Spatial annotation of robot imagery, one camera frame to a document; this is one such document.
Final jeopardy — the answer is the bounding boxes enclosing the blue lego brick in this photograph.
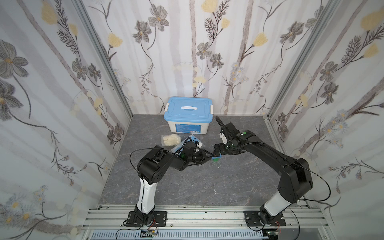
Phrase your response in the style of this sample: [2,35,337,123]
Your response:
[212,155,222,160]

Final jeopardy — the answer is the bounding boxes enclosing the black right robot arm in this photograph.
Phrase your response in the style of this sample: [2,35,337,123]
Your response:
[214,117,319,226]

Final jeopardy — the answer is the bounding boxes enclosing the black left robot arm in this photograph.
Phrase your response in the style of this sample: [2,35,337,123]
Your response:
[128,137,215,226]

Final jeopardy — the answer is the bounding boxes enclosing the bagged blue face masks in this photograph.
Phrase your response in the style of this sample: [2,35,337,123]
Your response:
[171,135,205,154]

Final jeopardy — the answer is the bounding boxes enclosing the blue lidded storage box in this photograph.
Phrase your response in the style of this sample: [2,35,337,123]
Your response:
[164,97,214,135]

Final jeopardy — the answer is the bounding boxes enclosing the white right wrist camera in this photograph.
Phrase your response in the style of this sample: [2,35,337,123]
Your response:
[219,133,228,144]

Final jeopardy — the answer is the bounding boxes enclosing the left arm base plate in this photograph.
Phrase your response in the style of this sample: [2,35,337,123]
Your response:
[123,211,168,228]

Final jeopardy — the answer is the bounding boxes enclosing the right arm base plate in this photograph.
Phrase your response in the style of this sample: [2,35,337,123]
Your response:
[244,211,287,227]

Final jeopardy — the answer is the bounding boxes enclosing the aluminium front rail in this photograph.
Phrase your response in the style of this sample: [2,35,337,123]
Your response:
[82,205,335,240]

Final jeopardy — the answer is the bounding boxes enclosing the white slotted cable duct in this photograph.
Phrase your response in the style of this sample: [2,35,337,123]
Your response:
[87,229,268,240]

